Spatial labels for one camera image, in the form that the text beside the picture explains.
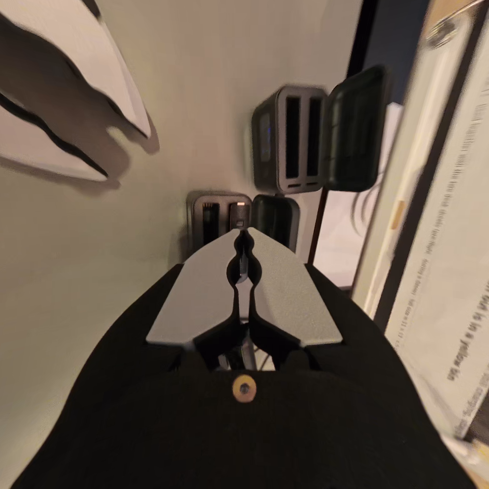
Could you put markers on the white instruction sheet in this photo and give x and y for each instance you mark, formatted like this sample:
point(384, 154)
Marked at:
point(458, 267)

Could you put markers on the white stand base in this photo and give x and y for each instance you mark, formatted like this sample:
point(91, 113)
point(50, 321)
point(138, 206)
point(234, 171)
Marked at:
point(344, 229)

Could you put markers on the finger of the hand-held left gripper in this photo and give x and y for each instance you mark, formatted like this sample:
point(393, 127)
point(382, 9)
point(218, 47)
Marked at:
point(30, 153)
point(99, 61)

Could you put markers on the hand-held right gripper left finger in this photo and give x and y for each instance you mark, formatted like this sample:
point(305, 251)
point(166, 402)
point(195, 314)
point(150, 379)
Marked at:
point(195, 298)

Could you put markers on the dark flat pad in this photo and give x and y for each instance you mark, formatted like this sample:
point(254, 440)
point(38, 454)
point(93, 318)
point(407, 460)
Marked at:
point(393, 46)

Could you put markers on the black battery charging case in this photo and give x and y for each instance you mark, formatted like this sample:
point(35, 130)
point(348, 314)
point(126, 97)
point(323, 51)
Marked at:
point(275, 218)
point(355, 130)

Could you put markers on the black camera battery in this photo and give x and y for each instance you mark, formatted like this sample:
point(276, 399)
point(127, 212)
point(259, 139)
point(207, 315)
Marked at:
point(240, 214)

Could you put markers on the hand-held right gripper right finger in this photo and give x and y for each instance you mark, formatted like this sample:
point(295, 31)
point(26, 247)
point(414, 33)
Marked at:
point(298, 298)

